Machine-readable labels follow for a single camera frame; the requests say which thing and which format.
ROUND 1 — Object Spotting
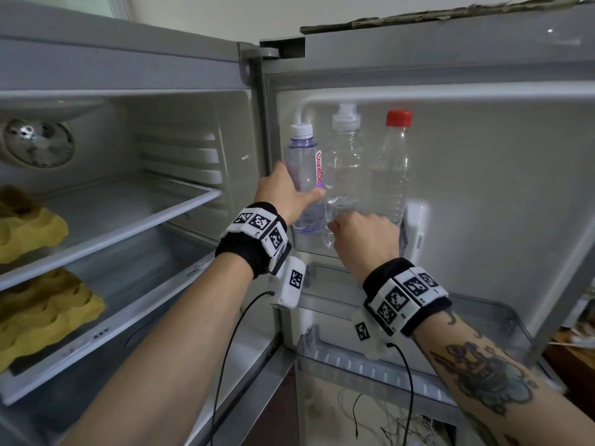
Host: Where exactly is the person's left hand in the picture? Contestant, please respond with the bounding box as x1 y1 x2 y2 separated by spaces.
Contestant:
254 161 327 226

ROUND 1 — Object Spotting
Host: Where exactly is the person's right hand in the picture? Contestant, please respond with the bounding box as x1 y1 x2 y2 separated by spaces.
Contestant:
326 211 402 277

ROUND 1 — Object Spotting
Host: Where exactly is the purple tinted plastic bottle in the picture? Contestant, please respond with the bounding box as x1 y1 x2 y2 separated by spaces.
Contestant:
284 123 329 233

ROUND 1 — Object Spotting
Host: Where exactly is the clear bottle with white cap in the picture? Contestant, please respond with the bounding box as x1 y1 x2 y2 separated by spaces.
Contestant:
323 103 369 249

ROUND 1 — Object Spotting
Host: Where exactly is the person's left forearm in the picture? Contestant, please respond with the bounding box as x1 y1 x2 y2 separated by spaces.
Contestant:
59 252 276 446

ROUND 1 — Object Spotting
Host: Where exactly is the person's right forearm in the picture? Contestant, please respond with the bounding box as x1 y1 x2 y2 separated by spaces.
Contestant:
411 305 595 446

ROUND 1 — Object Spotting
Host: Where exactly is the clear bottle with red cap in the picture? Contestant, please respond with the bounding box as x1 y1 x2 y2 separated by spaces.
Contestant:
366 109 414 226

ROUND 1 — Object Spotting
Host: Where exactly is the clear door shelf bin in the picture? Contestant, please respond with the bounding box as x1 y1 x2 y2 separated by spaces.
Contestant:
295 292 534 415
290 199 429 266

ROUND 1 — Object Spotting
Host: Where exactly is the black wristband with marker tiles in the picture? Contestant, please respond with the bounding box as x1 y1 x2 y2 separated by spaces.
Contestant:
362 257 453 339
214 201 293 280

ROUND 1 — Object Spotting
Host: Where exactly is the grey door hinge cover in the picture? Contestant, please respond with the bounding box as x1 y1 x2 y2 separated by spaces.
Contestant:
259 36 306 61

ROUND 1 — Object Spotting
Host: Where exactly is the grey refrigerator door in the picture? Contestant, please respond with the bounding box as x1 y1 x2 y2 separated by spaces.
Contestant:
259 5 595 446

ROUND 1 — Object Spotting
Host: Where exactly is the glass refrigerator shelf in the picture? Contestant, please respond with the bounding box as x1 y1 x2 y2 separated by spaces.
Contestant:
0 225 220 407
0 175 223 291

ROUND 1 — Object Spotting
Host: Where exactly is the grey refrigerator body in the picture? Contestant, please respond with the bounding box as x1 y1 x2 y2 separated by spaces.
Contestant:
0 0 308 446

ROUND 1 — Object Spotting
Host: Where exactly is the brown wooden furniture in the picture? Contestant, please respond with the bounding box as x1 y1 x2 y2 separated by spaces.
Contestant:
543 316 595 405

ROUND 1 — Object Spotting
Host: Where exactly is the round refrigerator thermostat dial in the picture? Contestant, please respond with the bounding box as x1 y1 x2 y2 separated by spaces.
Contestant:
2 118 76 170

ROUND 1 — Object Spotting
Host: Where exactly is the yellow egg tray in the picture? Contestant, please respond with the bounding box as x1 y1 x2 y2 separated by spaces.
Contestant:
0 268 107 375
0 185 70 265

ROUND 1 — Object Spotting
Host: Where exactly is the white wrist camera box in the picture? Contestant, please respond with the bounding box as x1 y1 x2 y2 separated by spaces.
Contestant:
350 310 394 361
271 256 308 308

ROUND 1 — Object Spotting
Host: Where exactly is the black camera cable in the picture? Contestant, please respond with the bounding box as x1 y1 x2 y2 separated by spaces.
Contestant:
210 291 280 446
387 343 416 446

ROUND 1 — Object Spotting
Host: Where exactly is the tangle of thin wires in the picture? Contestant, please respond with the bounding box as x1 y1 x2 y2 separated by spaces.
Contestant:
343 389 448 446

